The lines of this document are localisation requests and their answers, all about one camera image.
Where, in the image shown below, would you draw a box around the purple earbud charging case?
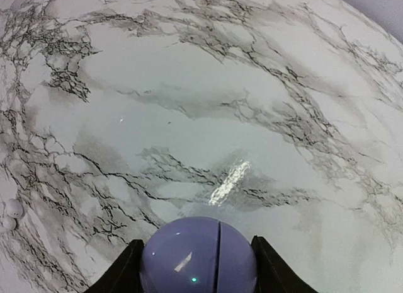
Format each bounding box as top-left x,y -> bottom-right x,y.
139,217 -> 257,293

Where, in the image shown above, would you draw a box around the white earbud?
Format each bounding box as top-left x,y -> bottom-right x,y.
1,198 -> 24,233

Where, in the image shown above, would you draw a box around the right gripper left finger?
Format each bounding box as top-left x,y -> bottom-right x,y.
84,239 -> 144,293

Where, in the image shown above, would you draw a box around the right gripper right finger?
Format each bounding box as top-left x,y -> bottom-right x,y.
251,236 -> 317,293

